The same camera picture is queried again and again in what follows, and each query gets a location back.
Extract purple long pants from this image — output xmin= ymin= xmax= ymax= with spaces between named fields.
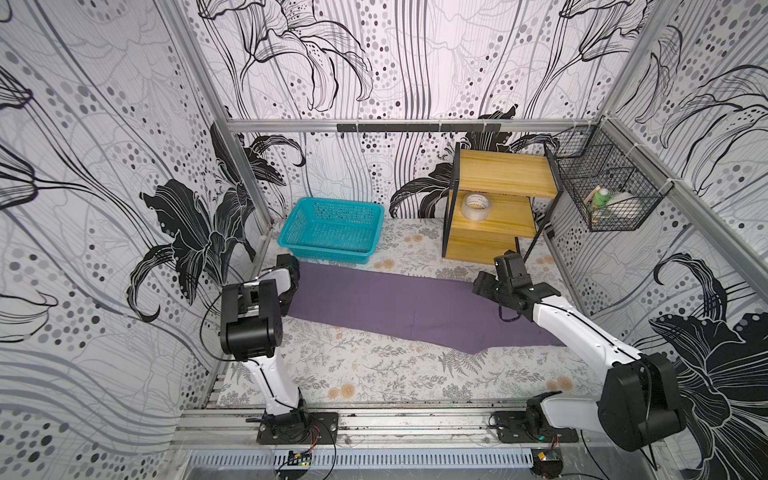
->
xmin=288 ymin=262 xmax=562 ymax=354

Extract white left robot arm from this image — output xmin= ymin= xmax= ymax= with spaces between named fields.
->
xmin=220 ymin=254 xmax=307 ymax=426

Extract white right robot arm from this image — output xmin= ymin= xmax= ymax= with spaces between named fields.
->
xmin=472 ymin=251 xmax=686 ymax=452

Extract clear tape roll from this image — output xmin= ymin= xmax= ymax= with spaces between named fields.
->
xmin=461 ymin=193 xmax=492 ymax=222

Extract teal plastic basket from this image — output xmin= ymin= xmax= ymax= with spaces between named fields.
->
xmin=278 ymin=197 xmax=385 ymax=264

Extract wooden black-framed shelf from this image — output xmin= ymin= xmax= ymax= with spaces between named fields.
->
xmin=442 ymin=146 xmax=558 ymax=264

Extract floral patterned tablecloth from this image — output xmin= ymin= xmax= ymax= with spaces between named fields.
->
xmin=214 ymin=217 xmax=608 ymax=409

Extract green white bottle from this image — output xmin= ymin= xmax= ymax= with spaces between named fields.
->
xmin=589 ymin=186 xmax=612 ymax=225

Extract small black power module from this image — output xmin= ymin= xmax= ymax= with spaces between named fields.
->
xmin=531 ymin=449 xmax=564 ymax=479

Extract small green circuit board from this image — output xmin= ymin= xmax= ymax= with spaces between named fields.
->
xmin=285 ymin=451 xmax=313 ymax=468

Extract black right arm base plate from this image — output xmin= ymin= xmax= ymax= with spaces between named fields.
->
xmin=488 ymin=410 xmax=580 ymax=446

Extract black wire basket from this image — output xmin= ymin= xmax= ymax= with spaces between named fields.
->
xmin=542 ymin=126 xmax=674 ymax=238

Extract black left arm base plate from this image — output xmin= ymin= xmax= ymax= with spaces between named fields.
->
xmin=257 ymin=411 xmax=339 ymax=446

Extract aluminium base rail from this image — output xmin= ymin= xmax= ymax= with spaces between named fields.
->
xmin=170 ymin=403 xmax=667 ymax=450

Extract white slotted cable duct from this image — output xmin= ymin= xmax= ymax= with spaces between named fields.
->
xmin=188 ymin=448 xmax=532 ymax=471

